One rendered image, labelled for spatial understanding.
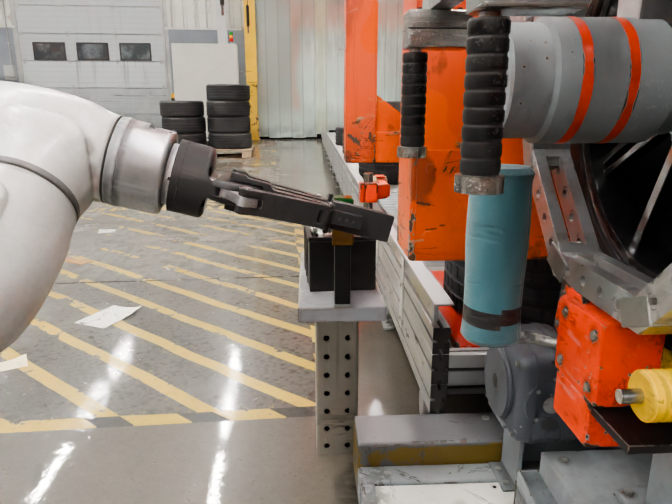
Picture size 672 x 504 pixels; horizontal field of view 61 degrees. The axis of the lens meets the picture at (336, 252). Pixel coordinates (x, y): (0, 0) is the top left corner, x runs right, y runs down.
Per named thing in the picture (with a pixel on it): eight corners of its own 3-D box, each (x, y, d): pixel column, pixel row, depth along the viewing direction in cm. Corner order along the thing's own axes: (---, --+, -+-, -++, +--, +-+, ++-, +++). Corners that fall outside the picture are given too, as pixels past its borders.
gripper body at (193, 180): (173, 141, 54) (269, 166, 56) (184, 136, 62) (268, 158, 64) (158, 217, 55) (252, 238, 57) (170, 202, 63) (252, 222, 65)
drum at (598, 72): (699, 147, 62) (721, 7, 58) (505, 148, 61) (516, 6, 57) (628, 139, 75) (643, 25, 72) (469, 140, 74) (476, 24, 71)
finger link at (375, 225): (332, 199, 62) (333, 201, 61) (393, 215, 63) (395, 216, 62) (325, 226, 62) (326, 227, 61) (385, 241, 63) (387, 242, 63)
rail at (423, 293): (466, 394, 133) (472, 305, 127) (426, 395, 132) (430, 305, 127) (364, 206, 371) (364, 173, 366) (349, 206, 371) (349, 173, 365)
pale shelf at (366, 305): (386, 321, 109) (386, 306, 109) (298, 323, 109) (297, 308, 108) (364, 261, 151) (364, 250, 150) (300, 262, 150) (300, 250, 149)
